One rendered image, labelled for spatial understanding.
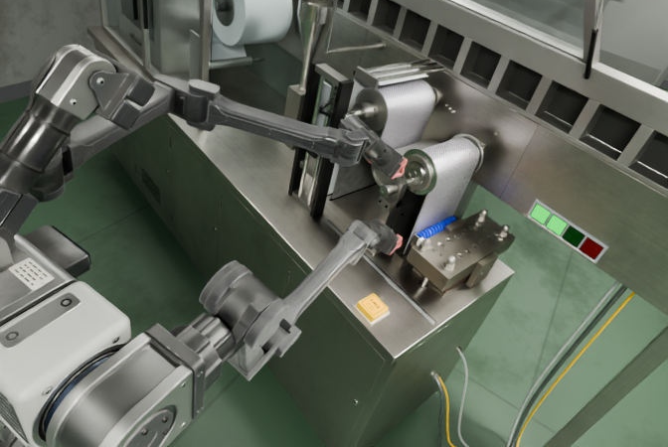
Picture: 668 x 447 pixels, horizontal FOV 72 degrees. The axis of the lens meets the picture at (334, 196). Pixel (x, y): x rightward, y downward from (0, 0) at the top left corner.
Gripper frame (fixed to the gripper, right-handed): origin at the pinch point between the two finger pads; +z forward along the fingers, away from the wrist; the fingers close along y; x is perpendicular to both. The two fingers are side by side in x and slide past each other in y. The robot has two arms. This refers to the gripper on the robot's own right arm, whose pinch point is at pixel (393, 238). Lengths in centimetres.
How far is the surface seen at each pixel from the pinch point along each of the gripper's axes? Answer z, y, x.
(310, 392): 27, -2, -74
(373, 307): -4.8, 10.2, -19.1
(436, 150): 0.5, -5.8, 30.5
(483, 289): 32.0, 24.2, 0.8
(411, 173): -3.4, -6.5, 20.3
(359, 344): 1.0, 11.4, -33.3
